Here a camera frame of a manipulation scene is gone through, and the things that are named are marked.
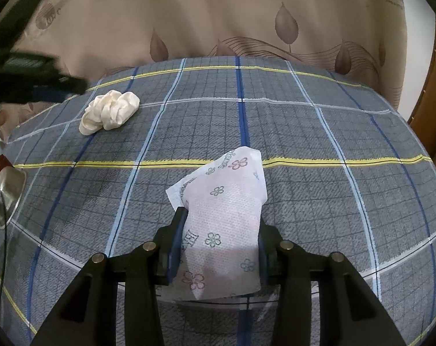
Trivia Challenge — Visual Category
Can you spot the floral tissue packet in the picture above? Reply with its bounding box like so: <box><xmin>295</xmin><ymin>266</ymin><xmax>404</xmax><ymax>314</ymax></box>
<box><xmin>161</xmin><ymin>146</ymin><xmax>267</xmax><ymax>301</ymax></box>

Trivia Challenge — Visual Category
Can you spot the cream satin scrunchie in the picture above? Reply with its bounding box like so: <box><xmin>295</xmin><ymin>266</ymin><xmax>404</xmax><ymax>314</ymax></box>
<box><xmin>78</xmin><ymin>90</ymin><xmax>141</xmax><ymax>136</ymax></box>

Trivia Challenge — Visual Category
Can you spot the grey plaid bed sheet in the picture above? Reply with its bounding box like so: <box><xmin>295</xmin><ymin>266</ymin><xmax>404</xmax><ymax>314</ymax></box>
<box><xmin>0</xmin><ymin>57</ymin><xmax>436</xmax><ymax>345</ymax></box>

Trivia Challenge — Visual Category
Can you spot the beige leaf print curtain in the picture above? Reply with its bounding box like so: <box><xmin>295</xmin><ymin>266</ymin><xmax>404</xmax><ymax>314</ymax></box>
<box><xmin>8</xmin><ymin>0</ymin><xmax>408</xmax><ymax>109</ymax></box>

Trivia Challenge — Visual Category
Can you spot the steel bowl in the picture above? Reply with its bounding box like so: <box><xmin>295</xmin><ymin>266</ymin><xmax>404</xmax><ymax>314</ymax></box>
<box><xmin>0</xmin><ymin>166</ymin><xmax>26</xmax><ymax>229</ymax></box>

